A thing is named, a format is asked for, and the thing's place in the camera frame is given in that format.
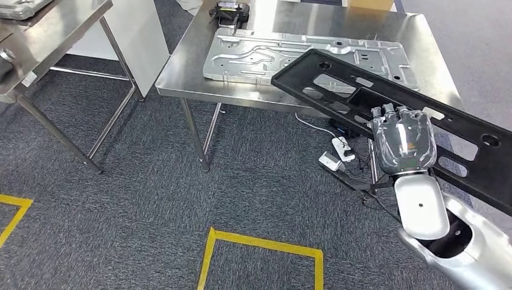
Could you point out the stainless steel workbench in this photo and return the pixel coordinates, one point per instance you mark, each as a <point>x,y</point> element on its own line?
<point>288,20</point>

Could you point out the black plastic plate frame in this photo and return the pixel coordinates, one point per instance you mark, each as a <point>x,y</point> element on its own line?
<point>496,176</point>

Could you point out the grey metal tray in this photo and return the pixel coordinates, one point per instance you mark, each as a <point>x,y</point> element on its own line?
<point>24,8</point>

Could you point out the stainless steel side table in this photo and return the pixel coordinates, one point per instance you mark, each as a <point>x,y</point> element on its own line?
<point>52,36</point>

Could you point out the black remote controller with screen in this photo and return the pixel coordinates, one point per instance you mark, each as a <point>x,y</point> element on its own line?
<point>230,12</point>

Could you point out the black power adapter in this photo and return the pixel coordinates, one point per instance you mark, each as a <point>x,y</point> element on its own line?
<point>342,129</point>

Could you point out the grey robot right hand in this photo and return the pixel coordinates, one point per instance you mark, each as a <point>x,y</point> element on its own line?
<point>404,140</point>

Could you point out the white table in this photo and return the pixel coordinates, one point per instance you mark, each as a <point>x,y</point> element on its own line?
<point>140,40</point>

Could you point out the stamped silver metal panel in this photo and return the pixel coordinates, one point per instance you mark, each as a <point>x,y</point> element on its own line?
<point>256,60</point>

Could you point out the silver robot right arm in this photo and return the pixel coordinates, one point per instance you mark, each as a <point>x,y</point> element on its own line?
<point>420,208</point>

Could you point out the white power strip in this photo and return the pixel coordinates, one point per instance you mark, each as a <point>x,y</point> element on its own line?
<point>343,150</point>

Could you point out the brown cardboard box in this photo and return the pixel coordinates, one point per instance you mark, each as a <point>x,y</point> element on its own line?
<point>370,4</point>

